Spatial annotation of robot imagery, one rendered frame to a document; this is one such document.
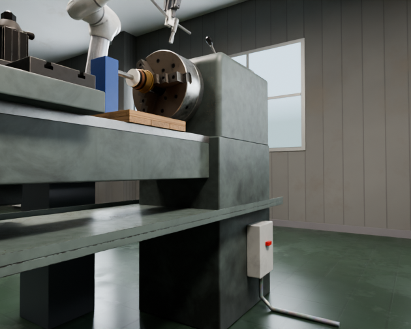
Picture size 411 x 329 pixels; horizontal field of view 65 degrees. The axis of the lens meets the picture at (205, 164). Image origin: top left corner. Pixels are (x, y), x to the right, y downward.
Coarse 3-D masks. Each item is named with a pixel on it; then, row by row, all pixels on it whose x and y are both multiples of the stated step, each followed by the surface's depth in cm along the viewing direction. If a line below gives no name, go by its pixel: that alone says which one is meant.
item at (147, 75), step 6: (144, 72) 128; (150, 72) 130; (144, 78) 127; (150, 78) 129; (138, 84) 126; (144, 84) 128; (150, 84) 130; (138, 90) 130; (144, 90) 130; (150, 90) 134
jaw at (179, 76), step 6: (174, 72) 130; (156, 78) 129; (162, 78) 131; (168, 78) 131; (174, 78) 130; (180, 78) 130; (186, 78) 132; (156, 84) 131; (162, 84) 132; (168, 84) 133; (174, 84) 133
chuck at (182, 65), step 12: (156, 60) 140; (168, 60) 136; (180, 60) 133; (156, 72) 140; (168, 72) 136; (180, 72) 133; (192, 72) 135; (180, 84) 133; (192, 84) 134; (132, 96) 147; (168, 96) 136; (180, 96) 133; (192, 96) 136; (156, 108) 140; (168, 108) 136; (180, 108) 134; (192, 108) 140; (180, 120) 142
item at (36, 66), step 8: (8, 64) 77; (16, 64) 75; (24, 64) 73; (32, 64) 72; (40, 64) 74; (48, 64) 77; (56, 64) 77; (32, 72) 72; (40, 72) 74; (48, 72) 76; (56, 72) 77; (64, 72) 79; (72, 72) 81; (80, 72) 84; (64, 80) 79; (72, 80) 81; (80, 80) 83; (88, 80) 85
